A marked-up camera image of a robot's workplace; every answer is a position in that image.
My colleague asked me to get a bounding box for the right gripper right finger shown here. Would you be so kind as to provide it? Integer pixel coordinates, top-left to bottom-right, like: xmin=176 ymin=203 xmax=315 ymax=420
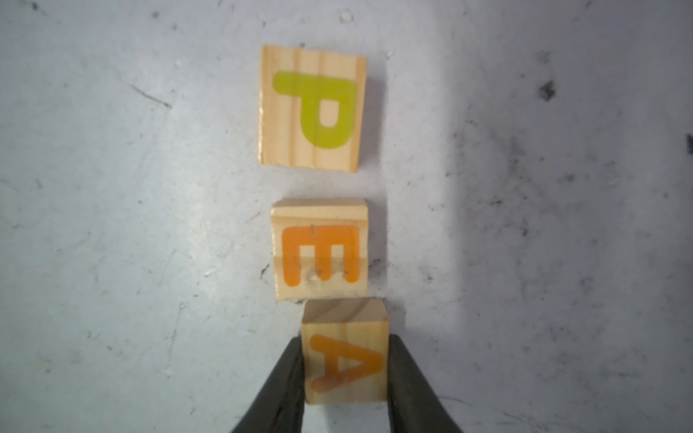
xmin=387 ymin=335 xmax=463 ymax=433

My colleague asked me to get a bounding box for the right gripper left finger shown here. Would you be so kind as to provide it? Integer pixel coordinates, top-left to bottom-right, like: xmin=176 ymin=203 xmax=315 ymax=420
xmin=232 ymin=337 xmax=305 ymax=433

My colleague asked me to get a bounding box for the wooden block letter A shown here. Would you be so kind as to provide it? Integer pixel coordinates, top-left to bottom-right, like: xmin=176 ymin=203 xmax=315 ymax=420
xmin=301 ymin=298 xmax=389 ymax=405

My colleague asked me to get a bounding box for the wooden block letter E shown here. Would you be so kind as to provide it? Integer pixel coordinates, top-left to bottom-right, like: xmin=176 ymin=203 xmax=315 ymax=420
xmin=270 ymin=198 xmax=369 ymax=301

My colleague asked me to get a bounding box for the wooden block letter P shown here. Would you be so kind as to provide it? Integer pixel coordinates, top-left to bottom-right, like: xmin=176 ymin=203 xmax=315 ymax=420
xmin=258 ymin=45 xmax=367 ymax=172

